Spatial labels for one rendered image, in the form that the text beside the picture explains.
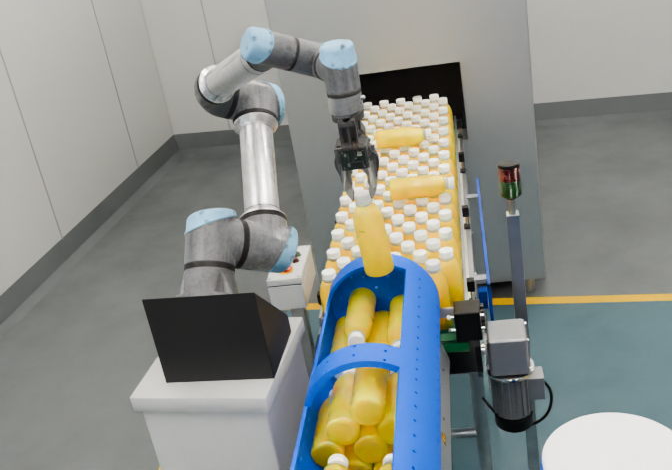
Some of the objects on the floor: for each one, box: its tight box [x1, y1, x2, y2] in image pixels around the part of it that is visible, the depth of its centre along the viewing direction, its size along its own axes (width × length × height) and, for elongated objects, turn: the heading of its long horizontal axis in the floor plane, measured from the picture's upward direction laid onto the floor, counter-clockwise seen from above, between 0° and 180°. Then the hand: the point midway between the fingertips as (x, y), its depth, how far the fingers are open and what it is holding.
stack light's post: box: [506, 210, 540, 470], centre depth 274 cm, size 4×4×110 cm
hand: (362, 192), depth 195 cm, fingers closed on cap, 3 cm apart
